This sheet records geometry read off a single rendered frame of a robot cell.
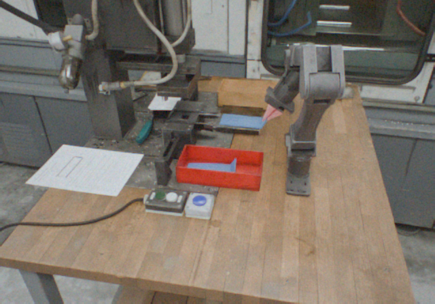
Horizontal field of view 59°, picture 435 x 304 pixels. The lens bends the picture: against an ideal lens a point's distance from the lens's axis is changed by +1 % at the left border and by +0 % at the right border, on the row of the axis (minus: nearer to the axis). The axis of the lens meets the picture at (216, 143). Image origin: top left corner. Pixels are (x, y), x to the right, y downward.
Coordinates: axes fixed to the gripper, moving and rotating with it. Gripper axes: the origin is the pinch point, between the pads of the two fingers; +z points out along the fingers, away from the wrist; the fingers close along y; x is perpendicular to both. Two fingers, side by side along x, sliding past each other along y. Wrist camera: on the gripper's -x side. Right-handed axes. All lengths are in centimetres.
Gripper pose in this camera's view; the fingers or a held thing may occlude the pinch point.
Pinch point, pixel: (264, 119)
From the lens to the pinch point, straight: 126.3
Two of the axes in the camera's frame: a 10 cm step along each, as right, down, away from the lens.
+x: -1.8, 5.2, -8.3
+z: -5.0, 6.8, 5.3
